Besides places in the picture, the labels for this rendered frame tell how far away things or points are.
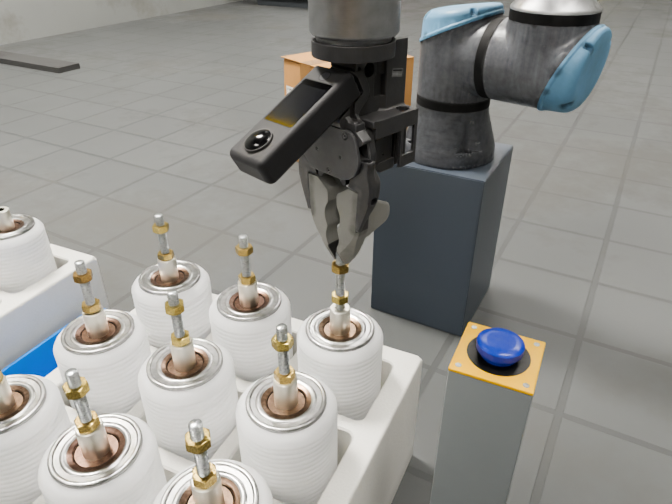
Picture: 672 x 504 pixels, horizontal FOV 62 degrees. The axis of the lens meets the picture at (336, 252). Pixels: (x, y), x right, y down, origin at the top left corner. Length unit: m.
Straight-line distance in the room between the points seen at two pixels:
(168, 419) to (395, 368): 0.26
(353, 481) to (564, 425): 0.43
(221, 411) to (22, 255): 0.44
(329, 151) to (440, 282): 0.52
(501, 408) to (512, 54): 0.49
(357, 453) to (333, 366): 0.09
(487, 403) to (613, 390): 0.52
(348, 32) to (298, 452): 0.35
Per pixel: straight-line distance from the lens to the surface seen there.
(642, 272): 1.34
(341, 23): 0.46
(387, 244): 0.98
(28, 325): 0.91
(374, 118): 0.50
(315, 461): 0.54
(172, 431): 0.60
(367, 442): 0.60
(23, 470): 0.61
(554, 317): 1.12
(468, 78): 0.86
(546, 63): 0.81
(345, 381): 0.61
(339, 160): 0.50
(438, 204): 0.91
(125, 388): 0.66
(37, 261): 0.93
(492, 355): 0.49
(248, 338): 0.64
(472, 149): 0.92
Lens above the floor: 0.64
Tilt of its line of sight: 31 degrees down
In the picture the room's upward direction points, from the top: straight up
